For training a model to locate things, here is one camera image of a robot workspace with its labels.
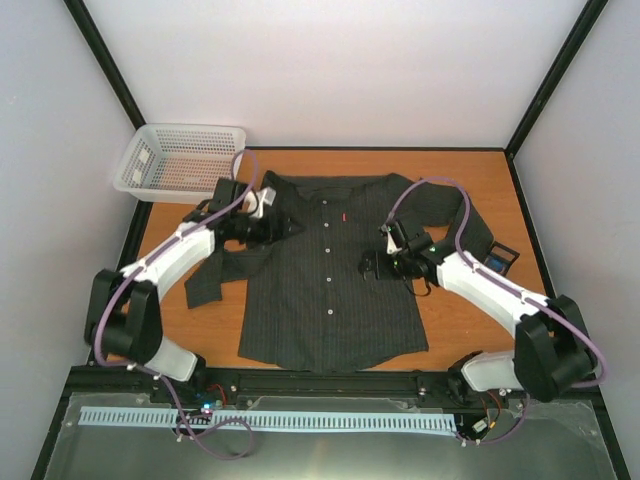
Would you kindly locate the black left frame post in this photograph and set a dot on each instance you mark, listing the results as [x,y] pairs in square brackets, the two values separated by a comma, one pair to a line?
[94,40]

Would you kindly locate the white perforated plastic basket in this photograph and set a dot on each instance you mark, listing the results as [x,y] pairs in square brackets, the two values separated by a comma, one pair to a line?
[178,163]

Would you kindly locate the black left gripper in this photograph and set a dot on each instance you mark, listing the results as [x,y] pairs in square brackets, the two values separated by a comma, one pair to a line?
[270,234]

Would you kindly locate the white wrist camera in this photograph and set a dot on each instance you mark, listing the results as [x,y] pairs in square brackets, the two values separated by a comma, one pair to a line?
[260,201]
[395,237]

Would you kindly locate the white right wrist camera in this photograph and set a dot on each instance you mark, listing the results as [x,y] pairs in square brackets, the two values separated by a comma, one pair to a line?
[395,237]

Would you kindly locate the black right frame post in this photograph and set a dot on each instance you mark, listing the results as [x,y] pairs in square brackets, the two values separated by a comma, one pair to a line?
[569,49]

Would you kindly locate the small black square holder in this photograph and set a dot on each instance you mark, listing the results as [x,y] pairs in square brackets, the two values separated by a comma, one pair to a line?
[501,258]

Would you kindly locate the light blue slotted cable duct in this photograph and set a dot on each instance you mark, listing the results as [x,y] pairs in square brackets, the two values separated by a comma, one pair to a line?
[273,421]

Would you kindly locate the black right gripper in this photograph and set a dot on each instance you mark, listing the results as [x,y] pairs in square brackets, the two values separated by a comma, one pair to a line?
[368,262]

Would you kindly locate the black frame post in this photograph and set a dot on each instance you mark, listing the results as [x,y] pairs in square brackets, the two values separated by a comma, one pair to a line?
[569,49]
[94,40]

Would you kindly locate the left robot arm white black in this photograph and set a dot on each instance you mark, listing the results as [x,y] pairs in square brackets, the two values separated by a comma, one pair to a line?
[124,325]

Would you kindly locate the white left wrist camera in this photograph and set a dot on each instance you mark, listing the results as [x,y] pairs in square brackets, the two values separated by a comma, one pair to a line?
[260,201]

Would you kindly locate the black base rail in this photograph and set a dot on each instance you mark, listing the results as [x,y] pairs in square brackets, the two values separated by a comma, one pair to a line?
[237,387]

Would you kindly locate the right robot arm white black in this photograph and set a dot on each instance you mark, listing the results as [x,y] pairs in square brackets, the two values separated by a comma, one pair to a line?
[550,355]

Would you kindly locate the dark grey pinstriped shirt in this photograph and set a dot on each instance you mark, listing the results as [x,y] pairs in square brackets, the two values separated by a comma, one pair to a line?
[307,306]

